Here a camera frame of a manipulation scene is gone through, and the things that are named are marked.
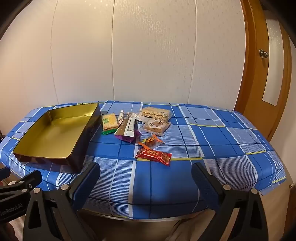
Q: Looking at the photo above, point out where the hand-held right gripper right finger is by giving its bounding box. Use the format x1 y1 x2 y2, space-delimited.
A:
191 162 274 241

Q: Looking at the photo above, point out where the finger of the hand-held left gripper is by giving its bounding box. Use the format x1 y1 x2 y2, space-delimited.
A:
0 166 11 181
0 170 42 197

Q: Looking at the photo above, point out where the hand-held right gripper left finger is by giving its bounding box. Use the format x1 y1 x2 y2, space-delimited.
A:
23 162 101 241

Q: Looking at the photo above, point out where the dark tin box gold inside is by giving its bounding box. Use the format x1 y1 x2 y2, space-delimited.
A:
13 103 102 173

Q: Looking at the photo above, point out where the red snack packet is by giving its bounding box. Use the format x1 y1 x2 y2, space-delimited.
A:
135 146 173 167

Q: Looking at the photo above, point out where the purple snack packet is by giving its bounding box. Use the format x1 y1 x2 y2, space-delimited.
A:
117 130 142 142

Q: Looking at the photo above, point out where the green cracker packet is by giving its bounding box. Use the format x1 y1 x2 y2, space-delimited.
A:
102 113 120 135

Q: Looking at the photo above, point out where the beige long sachet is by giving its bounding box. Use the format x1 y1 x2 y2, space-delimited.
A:
114 117 136 137

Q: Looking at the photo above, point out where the orange candy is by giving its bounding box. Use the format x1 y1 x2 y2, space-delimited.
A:
139 135 164 149

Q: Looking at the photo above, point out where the white red candy stick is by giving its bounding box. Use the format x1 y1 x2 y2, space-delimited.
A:
118 110 127 127

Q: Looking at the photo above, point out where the round pastry packet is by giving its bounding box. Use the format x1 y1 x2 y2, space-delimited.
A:
139 118 172 134

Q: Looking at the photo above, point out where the silver snack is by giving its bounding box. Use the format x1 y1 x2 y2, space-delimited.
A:
126 112 148 123

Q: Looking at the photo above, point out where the clear wafer pack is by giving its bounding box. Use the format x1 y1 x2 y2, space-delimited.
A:
139 107 173 121

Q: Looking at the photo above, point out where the blue plaid tablecloth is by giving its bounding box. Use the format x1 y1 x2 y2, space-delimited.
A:
0 100 287 219

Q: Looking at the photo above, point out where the wooden door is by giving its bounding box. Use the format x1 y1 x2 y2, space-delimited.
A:
233 0 293 142

